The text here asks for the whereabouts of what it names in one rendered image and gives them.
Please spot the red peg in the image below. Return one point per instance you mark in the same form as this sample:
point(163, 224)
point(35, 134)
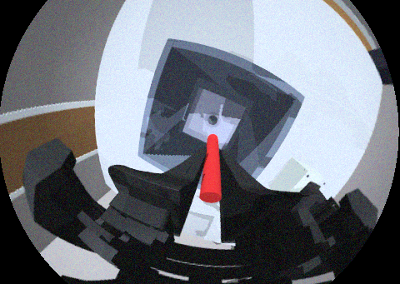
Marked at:
point(211, 181)

